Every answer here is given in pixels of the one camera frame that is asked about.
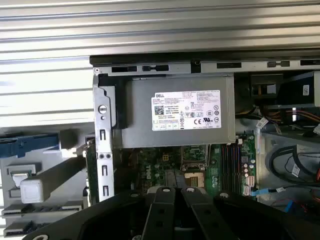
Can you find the hard disk in blue carrier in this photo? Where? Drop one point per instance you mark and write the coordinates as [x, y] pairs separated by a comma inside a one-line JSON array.
[[30, 146]]

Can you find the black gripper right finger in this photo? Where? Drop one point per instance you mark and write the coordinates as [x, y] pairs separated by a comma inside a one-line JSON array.
[[250, 220]]

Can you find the grey power supply unit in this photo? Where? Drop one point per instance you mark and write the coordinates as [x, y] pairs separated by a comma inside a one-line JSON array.
[[140, 120]]

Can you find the silver CPU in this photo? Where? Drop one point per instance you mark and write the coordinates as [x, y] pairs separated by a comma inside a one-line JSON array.
[[18, 178]]

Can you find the black RAM slot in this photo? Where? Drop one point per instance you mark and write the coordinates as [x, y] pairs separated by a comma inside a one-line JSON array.
[[233, 170], [238, 170], [223, 170], [228, 170]]

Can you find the green motherboard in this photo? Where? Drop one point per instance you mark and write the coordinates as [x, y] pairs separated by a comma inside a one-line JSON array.
[[150, 170]]

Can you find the black open PC case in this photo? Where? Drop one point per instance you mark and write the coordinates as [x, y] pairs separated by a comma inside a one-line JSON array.
[[103, 125]]

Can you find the grey parts rack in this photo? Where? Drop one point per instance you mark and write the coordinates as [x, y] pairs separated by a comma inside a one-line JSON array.
[[65, 192]]

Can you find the metal socket cover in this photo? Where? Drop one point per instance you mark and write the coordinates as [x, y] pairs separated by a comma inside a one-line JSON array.
[[207, 156]]

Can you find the CPU socket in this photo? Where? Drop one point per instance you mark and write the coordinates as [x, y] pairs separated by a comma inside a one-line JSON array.
[[193, 178]]

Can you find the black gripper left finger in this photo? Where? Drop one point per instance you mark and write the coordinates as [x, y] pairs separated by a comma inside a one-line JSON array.
[[105, 220]]

